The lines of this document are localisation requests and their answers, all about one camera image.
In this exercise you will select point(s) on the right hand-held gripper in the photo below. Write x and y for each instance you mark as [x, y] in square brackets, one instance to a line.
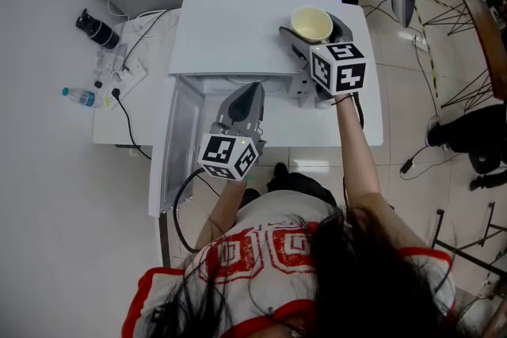
[340, 67]

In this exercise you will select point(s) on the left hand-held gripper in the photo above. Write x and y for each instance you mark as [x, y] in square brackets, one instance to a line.
[216, 150]

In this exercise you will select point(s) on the cream ceramic mug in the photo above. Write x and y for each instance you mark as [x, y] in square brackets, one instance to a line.
[309, 25]

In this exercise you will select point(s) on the white microwave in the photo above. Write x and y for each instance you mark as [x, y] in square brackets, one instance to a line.
[229, 31]

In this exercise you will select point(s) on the person's left forearm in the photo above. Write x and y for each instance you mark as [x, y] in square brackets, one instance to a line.
[223, 210]

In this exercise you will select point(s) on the person's right forearm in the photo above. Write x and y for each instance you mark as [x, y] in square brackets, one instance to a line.
[358, 154]

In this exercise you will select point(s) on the person's black trousers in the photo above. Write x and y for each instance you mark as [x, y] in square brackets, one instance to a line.
[301, 184]

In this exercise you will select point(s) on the white power strip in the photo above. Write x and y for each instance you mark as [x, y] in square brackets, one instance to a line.
[126, 79]

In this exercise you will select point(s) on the person's white and red shirt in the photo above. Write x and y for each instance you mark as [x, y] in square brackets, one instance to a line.
[261, 249]

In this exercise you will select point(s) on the clear plastic water bottle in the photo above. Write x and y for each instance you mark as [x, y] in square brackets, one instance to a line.
[83, 97]

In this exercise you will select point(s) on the black insulated bottle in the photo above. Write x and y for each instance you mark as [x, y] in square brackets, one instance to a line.
[99, 31]

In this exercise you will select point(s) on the wooden table with metal legs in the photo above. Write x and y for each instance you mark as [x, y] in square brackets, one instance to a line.
[487, 31]

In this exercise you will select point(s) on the black metal rack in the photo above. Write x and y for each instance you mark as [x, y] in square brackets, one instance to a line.
[437, 229]

